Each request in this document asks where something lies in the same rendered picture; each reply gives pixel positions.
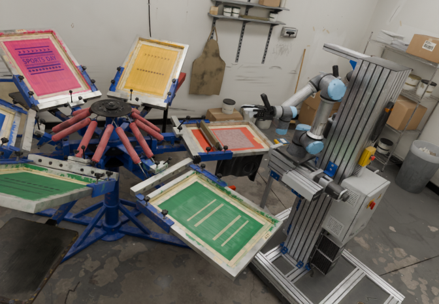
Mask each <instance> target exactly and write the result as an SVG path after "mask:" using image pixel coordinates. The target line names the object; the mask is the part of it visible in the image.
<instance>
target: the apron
mask: <svg viewBox="0 0 439 304"><path fill-rule="evenodd" d="M213 29H215V32H216V27H214V26H213V28H212V30H211V32H210V34H209V37H208V39H207V42H206V44H205V46H204V50H203V52H202V55H201V56H200V57H199V58H197V59H195V61H194V62H193V66H192V72H191V81H190V87H189V94H193V95H201V94H205V95H219V94H220V90H221V85H222V82H223V76H224V72H225V65H226V64H225V62H224V61H223V60H222V59H221V57H220V51H219V46H218V42H217V41H218V35H217V32H216V40H214V39H210V40H209V38H210V36H211V34H212V31H213Z"/></svg>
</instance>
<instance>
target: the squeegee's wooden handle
mask: <svg viewBox="0 0 439 304"><path fill-rule="evenodd" d="M200 127H201V129H202V130H203V131H204V133H205V135H206V136H207V137H208V139H209V141H210V142H211V143H212V144H213V145H214V146H215V147H216V149H218V146H219V141H218V140H217V139H216V137H215V136H214V134H213V133H212V132H211V130H210V129H209V127H208V126H207V125H206V123H205V122H204V120H201V123H200Z"/></svg>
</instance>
